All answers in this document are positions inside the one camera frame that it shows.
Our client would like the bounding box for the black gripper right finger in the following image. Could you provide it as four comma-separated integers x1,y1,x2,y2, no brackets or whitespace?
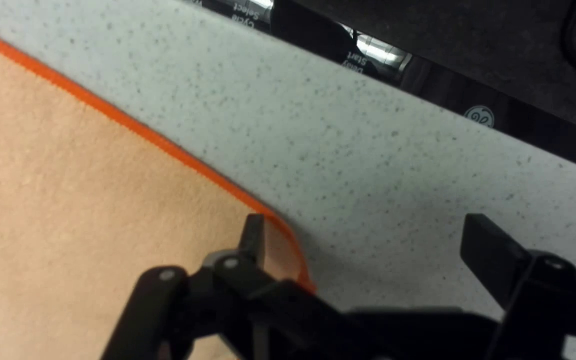
460,212,576,360

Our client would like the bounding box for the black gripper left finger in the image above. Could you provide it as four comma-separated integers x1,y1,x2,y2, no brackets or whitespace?
101,212,345,360

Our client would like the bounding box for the orange microfibre cloth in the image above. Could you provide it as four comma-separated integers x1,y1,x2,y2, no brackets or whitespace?
0,19,319,360

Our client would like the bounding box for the black equipment with silver parts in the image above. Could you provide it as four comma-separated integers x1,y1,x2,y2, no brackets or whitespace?
187,0,576,178

